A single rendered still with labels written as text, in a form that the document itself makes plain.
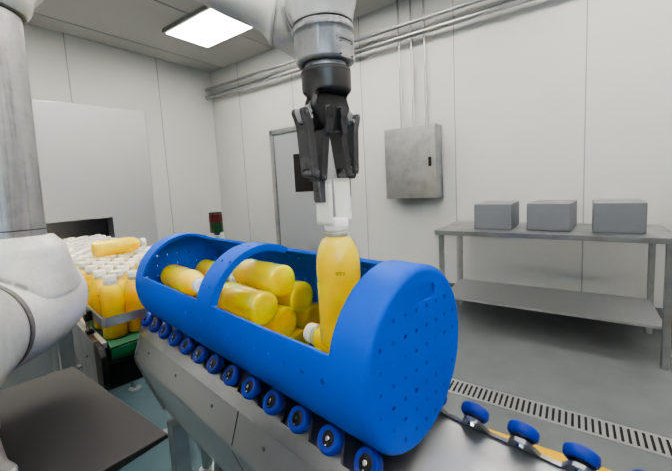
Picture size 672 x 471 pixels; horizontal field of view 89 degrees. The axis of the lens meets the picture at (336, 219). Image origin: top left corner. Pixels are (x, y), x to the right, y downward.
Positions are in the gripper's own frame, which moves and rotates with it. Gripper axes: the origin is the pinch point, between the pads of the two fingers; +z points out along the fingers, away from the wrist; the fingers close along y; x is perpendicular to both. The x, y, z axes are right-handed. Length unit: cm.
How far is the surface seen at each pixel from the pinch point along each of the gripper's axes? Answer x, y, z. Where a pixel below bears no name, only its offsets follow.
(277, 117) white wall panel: 379, 307, -91
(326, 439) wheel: -1.4, -6.6, 36.7
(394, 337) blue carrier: -12.0, -2.5, 18.4
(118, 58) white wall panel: 515, 145, -178
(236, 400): 25.1, -6.4, 41.6
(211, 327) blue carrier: 28.0, -8.5, 25.3
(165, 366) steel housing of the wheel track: 61, -7, 47
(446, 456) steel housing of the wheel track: -15.5, 5.8, 40.9
